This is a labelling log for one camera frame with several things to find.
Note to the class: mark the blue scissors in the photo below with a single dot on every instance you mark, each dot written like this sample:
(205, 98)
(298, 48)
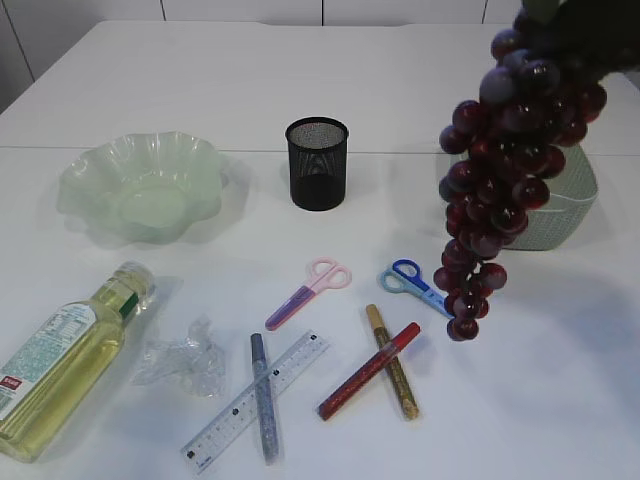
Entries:
(405, 276)

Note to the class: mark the clear plastic sheet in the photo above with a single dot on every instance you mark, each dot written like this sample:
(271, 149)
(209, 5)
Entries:
(196, 363)

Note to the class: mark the purple artificial grape bunch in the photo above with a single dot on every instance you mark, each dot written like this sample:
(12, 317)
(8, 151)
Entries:
(537, 100)

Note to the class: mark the yellow tea bottle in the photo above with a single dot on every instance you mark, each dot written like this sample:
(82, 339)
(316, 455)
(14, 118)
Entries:
(46, 379)

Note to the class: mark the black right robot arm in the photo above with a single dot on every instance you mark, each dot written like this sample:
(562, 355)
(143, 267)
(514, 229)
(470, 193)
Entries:
(602, 35)

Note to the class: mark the black mesh pen holder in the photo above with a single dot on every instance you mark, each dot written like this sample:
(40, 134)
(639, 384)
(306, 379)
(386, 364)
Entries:
(317, 154)

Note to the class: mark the gold glitter pen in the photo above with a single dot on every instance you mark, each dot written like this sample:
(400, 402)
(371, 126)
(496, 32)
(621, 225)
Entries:
(394, 370)

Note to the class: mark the red glitter pen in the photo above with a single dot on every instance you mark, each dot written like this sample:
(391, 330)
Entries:
(383, 357)

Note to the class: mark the pale green wavy plate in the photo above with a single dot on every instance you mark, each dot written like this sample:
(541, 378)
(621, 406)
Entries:
(144, 187)

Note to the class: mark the silver glitter pen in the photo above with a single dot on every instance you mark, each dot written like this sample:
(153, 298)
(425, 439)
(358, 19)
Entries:
(264, 400)

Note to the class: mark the clear plastic ruler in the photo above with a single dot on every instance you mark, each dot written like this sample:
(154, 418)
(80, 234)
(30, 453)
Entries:
(241, 412)

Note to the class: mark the green woven plastic basket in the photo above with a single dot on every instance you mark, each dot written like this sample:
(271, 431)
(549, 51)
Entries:
(565, 210)

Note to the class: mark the pink purple scissors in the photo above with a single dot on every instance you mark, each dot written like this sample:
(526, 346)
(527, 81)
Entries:
(323, 273)

